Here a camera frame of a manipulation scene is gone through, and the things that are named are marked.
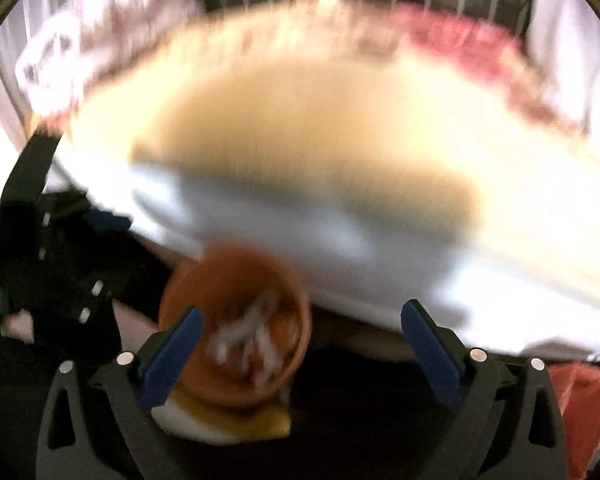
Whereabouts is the pink floral folded quilt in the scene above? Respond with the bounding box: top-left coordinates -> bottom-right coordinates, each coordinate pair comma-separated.
15,0 -> 202,117

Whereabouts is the white pink curtain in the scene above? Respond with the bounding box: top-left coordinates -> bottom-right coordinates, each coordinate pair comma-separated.
527,0 -> 600,138

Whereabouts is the orange plastic bag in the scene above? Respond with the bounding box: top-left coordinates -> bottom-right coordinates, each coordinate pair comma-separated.
548,362 -> 600,479

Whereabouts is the yellow floral plush blanket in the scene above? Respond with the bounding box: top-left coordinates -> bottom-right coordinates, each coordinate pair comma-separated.
32,0 -> 600,353

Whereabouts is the orange trash bin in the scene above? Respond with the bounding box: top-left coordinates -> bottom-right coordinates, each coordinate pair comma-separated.
158,245 -> 312,408

